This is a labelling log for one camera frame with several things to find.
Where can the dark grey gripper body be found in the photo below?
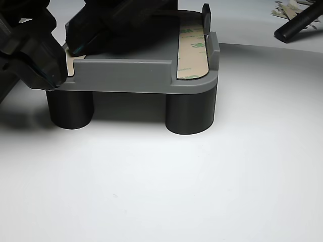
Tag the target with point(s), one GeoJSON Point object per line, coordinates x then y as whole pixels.
{"type": "Point", "coordinates": [141, 7]}

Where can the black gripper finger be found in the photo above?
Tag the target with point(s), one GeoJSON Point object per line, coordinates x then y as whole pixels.
{"type": "Point", "coordinates": [38, 58]}
{"type": "Point", "coordinates": [85, 32]}

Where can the tan tape strip green print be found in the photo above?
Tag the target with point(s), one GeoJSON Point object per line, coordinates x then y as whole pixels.
{"type": "Point", "coordinates": [70, 65]}
{"type": "Point", "coordinates": [191, 58]}

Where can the pile of peeled film scraps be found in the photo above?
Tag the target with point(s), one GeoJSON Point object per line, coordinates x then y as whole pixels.
{"type": "Point", "coordinates": [282, 11]}

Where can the grey fixture plate black legs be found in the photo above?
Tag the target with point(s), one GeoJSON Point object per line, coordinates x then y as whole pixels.
{"type": "Point", "coordinates": [126, 73]}

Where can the black round rod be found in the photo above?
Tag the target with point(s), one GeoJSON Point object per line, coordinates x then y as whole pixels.
{"type": "Point", "coordinates": [297, 24]}

